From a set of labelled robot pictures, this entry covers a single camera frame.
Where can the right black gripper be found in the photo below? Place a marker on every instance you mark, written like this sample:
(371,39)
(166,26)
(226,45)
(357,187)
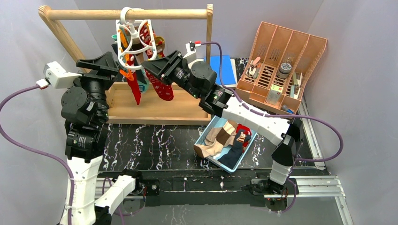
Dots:
(173,69)

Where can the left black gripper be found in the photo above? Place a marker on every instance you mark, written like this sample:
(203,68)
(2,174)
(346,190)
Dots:
(92,72)

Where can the white sock hanger with clips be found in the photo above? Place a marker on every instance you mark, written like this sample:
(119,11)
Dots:
(134,37)

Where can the brown striped sock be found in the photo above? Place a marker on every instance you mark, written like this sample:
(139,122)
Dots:
(217,139)

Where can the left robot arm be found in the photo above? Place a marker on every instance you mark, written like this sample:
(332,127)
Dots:
(85,110)

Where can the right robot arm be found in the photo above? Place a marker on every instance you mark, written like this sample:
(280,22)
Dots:
(199,80)

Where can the red santa hanging sock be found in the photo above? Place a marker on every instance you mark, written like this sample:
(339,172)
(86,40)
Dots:
(164,91)

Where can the teal hanging sock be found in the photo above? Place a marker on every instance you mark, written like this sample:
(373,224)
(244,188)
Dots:
(143,82)

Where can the long red hanging sock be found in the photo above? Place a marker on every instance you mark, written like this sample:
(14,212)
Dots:
(133,84)

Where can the wooden clothes rack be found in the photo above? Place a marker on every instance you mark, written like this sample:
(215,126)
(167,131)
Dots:
(182,110)

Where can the blue folder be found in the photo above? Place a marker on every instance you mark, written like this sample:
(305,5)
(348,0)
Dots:
(227,75)

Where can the white board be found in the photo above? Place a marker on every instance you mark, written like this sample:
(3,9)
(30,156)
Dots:
(234,72)

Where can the light blue plastic basket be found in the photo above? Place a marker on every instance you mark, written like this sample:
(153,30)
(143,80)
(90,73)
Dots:
(219,122)

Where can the stapler in organizer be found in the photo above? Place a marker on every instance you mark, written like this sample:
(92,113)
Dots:
(253,68)

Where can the pink desk file organizer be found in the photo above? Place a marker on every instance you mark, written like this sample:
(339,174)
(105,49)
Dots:
(275,45)

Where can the white small box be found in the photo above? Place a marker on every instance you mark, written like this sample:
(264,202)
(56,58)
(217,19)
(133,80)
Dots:
(274,94)

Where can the navy sock in basket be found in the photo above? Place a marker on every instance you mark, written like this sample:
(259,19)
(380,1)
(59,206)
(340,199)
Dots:
(231,158)

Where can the grey round tin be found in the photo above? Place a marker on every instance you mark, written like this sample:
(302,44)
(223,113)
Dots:
(284,70)

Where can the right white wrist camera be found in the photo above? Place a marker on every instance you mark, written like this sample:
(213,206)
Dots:
(191,55)

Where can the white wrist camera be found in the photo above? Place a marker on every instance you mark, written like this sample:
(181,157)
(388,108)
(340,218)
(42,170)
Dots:
(191,55)
(56,76)

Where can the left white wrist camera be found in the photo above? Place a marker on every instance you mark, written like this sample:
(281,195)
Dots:
(56,76)

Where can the metal base rail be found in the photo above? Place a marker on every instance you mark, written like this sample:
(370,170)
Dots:
(244,187)

